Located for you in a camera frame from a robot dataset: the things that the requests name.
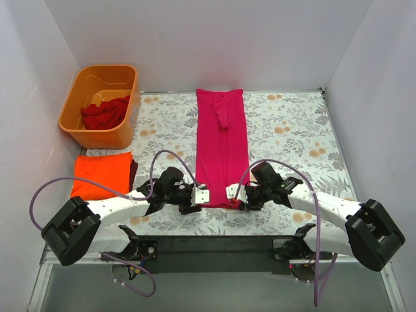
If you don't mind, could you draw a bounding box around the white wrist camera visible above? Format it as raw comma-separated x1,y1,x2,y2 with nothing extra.
190,187,210,206
226,183,247,202

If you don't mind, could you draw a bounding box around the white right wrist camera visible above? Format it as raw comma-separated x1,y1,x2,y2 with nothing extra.
226,183,247,202

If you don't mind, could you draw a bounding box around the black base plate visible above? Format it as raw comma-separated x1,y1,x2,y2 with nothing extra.
107,240,159,261
268,239,316,260

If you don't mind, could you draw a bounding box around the floral patterned table mat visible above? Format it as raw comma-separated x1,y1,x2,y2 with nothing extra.
64,92,371,237

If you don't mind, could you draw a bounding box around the folded dark red t shirt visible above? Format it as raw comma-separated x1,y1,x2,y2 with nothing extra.
129,159,138,192

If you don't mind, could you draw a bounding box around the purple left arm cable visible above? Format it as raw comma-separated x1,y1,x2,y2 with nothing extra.
29,149,207,298

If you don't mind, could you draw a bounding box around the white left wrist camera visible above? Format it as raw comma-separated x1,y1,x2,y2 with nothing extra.
190,187,210,206

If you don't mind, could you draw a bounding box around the orange plastic bin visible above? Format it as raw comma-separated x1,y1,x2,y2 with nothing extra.
58,64,140,150

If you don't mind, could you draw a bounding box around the folded orange t shirt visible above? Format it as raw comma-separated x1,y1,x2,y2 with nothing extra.
71,152,133,201

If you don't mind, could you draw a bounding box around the magenta t shirt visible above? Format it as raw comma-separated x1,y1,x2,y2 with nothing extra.
196,89,249,209

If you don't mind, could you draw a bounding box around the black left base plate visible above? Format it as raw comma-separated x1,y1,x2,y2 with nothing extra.
107,240,159,261

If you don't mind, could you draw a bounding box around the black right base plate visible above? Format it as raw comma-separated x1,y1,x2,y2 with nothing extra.
268,239,316,260

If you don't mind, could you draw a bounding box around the aluminium frame rail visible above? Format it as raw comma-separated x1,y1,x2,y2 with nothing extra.
42,235,391,266

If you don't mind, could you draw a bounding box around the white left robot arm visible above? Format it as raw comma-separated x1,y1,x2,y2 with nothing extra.
41,167,210,266

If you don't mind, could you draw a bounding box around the red t shirt in bin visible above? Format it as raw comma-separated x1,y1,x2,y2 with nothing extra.
81,96,130,130

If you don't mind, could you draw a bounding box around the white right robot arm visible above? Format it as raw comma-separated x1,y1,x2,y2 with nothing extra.
226,160,406,272

